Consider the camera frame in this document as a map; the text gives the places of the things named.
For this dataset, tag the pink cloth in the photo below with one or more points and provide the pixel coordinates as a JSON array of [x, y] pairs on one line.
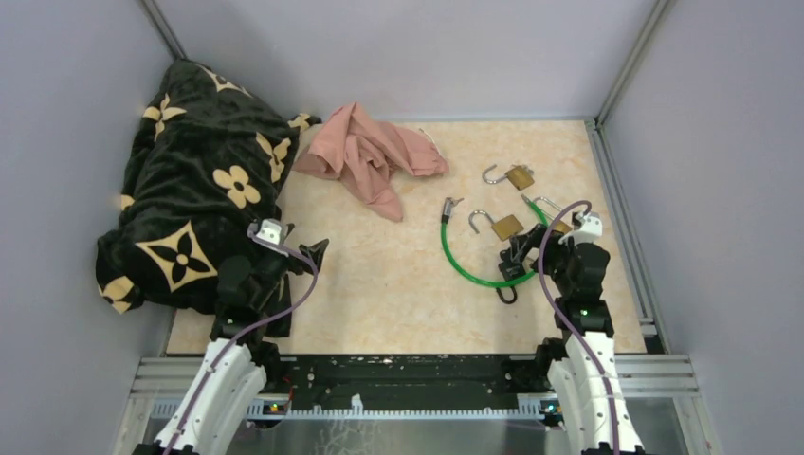
[[363, 153]]

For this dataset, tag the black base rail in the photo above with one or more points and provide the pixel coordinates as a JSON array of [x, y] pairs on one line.
[[405, 382]]

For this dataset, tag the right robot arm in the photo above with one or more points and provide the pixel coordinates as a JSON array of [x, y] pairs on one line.
[[580, 365]]

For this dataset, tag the aluminium frame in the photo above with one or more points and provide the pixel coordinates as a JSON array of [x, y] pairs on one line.
[[695, 425]]

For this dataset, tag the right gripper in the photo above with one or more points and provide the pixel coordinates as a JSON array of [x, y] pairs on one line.
[[520, 243]]

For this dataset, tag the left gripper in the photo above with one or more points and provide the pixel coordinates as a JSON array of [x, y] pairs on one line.
[[316, 251]]

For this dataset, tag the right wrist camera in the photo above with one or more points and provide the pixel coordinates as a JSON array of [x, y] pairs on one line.
[[587, 229]]

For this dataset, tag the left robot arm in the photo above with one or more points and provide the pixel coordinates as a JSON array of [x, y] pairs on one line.
[[238, 362]]

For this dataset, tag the black floral blanket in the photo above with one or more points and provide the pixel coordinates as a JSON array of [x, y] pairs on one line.
[[208, 158]]

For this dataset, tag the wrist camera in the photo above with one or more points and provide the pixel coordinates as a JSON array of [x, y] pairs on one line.
[[587, 229], [266, 232]]

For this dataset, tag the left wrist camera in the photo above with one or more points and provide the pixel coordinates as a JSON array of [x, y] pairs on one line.
[[266, 232]]

